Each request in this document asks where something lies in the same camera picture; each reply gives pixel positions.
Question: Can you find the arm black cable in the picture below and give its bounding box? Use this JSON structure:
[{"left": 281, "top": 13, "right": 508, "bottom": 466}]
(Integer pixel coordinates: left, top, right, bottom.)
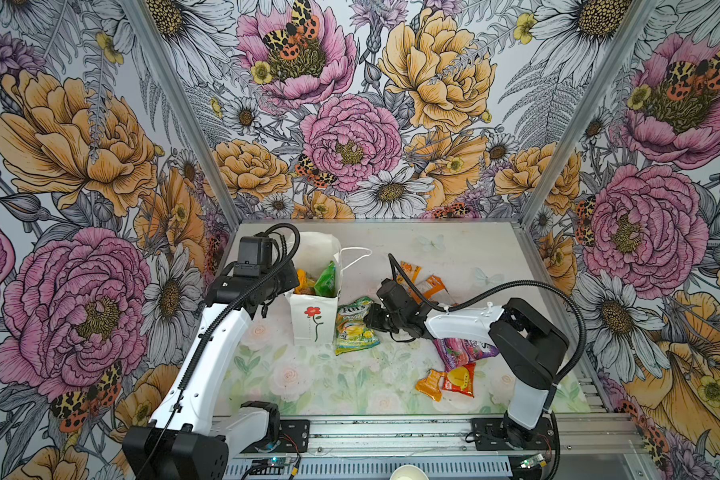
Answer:
[
  {"left": 134, "top": 223, "right": 302, "bottom": 475},
  {"left": 387, "top": 253, "right": 588, "bottom": 385}
]

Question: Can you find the orange mango snack bag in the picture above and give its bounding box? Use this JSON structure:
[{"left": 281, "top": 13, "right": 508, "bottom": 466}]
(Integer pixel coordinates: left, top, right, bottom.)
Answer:
[{"left": 417, "top": 275, "right": 456, "bottom": 306}]

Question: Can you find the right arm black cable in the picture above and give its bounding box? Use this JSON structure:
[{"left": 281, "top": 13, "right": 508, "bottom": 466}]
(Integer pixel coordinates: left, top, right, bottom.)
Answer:
[{"left": 387, "top": 253, "right": 588, "bottom": 385}]

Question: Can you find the right metal corner post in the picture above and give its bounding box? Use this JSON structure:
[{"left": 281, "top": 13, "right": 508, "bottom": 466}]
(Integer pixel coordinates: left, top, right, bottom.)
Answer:
[{"left": 519, "top": 0, "right": 657, "bottom": 228}]

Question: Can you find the yellow Lot 100 gummy bag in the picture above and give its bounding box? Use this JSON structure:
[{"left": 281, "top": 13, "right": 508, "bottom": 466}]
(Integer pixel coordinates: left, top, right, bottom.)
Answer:
[{"left": 294, "top": 269, "right": 316, "bottom": 296}]

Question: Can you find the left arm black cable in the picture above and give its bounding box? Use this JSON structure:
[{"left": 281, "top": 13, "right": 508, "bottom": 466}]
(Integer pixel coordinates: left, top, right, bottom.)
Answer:
[{"left": 134, "top": 223, "right": 302, "bottom": 475}]

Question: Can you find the purple Fox's candy bag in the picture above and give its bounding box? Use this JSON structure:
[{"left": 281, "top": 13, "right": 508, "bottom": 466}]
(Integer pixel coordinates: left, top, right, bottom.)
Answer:
[{"left": 433, "top": 338, "right": 499, "bottom": 372}]

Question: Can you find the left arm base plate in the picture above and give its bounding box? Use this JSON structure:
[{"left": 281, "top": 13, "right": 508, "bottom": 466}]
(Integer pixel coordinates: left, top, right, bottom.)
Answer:
[{"left": 243, "top": 419, "right": 311, "bottom": 454}]

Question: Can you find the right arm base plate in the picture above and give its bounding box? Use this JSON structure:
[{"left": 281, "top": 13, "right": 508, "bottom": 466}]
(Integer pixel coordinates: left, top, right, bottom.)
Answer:
[{"left": 465, "top": 417, "right": 559, "bottom": 451}]

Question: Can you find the red orange snack packet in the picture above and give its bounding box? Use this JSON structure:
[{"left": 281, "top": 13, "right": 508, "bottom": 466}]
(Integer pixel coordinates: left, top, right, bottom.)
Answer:
[{"left": 415, "top": 363, "right": 475, "bottom": 402}]

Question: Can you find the bright green chips bag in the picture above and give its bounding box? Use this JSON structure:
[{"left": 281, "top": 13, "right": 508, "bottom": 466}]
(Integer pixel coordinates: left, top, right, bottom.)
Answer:
[{"left": 315, "top": 261, "right": 338, "bottom": 298}]

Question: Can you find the small orange snack packet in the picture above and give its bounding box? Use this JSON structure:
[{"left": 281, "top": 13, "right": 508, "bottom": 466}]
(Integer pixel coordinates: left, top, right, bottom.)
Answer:
[{"left": 396, "top": 261, "right": 421, "bottom": 286}]

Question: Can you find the white paper bag red flower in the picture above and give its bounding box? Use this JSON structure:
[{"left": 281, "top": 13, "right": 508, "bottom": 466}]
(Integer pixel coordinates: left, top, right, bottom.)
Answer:
[{"left": 285, "top": 231, "right": 372, "bottom": 346}]

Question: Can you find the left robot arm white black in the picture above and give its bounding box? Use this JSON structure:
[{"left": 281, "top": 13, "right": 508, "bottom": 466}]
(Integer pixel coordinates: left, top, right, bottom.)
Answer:
[{"left": 122, "top": 265, "right": 298, "bottom": 479}]

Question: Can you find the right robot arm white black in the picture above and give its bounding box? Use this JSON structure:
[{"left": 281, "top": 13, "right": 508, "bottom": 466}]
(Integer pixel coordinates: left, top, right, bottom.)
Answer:
[{"left": 366, "top": 279, "right": 581, "bottom": 448}]

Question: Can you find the aluminium front rail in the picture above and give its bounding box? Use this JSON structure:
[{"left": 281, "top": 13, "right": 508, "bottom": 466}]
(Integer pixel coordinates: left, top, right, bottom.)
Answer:
[{"left": 220, "top": 413, "right": 659, "bottom": 479}]

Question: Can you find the white paper cup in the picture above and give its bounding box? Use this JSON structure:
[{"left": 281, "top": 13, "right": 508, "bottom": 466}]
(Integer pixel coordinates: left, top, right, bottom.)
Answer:
[{"left": 390, "top": 464, "right": 429, "bottom": 480}]

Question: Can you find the green Fox's candy bag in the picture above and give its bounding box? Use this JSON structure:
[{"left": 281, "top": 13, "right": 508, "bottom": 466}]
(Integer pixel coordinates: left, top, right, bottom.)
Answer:
[{"left": 334, "top": 296, "right": 380, "bottom": 355}]

